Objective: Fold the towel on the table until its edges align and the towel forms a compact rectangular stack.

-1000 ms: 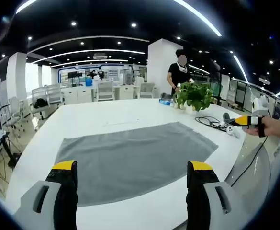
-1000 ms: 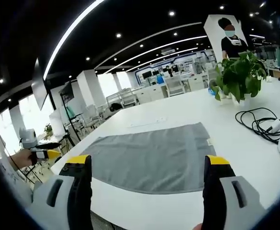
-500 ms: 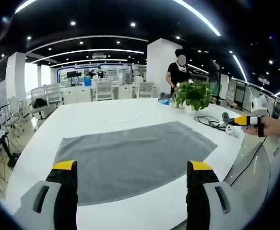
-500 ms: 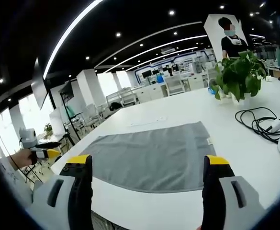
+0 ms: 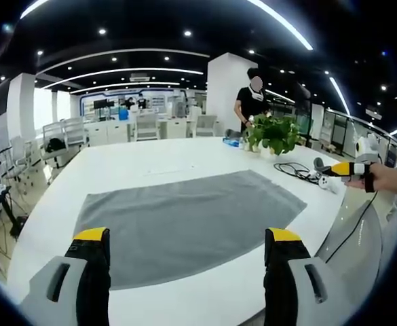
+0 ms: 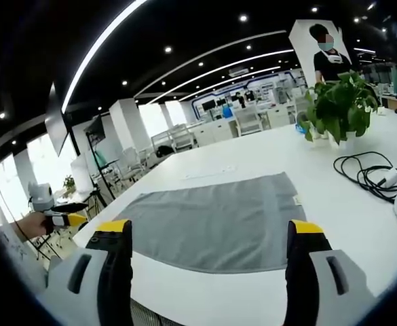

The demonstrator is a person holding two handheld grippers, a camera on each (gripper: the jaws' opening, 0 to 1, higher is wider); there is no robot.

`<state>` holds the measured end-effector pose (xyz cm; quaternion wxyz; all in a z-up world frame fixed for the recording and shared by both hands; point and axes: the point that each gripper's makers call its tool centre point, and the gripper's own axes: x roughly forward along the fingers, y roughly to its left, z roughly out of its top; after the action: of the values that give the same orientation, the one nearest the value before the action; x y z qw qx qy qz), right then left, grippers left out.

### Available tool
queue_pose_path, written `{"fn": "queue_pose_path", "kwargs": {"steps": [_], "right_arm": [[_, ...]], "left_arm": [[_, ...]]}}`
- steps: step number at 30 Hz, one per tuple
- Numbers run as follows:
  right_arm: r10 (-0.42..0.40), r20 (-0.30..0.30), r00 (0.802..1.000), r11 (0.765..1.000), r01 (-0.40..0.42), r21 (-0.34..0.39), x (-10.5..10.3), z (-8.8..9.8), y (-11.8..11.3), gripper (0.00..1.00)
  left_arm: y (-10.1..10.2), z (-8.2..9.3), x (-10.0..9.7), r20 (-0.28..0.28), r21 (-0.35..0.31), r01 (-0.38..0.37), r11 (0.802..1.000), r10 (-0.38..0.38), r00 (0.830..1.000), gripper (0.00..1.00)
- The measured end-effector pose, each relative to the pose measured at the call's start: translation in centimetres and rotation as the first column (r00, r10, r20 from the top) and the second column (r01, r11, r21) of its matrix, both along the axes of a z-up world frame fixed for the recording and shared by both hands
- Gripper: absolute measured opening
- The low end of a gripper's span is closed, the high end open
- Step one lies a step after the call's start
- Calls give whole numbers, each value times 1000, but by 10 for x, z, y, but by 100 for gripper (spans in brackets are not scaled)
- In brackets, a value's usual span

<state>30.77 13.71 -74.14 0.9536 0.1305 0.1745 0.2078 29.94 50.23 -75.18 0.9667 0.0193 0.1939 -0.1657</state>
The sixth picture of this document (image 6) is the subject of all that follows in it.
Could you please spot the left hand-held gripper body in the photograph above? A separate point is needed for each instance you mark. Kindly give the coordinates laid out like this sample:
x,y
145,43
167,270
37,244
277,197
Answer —
x,y
41,197

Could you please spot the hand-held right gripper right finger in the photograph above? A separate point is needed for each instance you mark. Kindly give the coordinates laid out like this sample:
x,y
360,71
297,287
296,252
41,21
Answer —
x,y
323,271

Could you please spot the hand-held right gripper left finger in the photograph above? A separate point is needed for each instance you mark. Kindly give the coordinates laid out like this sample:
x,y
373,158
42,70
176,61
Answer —
x,y
93,271

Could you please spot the grey towel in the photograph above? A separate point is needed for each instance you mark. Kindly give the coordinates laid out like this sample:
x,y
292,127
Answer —
x,y
215,224

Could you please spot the small green plant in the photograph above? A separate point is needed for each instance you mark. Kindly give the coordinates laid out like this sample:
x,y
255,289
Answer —
x,y
69,183

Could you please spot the black tripod stand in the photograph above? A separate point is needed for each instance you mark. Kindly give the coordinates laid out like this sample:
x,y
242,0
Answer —
x,y
98,169

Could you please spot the white power adapter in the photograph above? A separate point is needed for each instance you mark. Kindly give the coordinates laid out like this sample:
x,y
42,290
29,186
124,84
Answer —
x,y
389,177

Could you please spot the white table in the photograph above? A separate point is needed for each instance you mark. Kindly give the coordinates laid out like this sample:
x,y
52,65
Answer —
x,y
252,176

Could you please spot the blue object behind plant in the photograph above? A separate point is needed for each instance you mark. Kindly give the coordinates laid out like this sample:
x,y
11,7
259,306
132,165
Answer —
x,y
300,127

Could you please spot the green potted plant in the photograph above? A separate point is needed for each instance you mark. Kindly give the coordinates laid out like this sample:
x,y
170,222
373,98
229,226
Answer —
x,y
340,108

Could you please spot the black wall monitor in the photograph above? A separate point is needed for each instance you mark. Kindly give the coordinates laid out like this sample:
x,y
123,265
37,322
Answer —
x,y
94,130

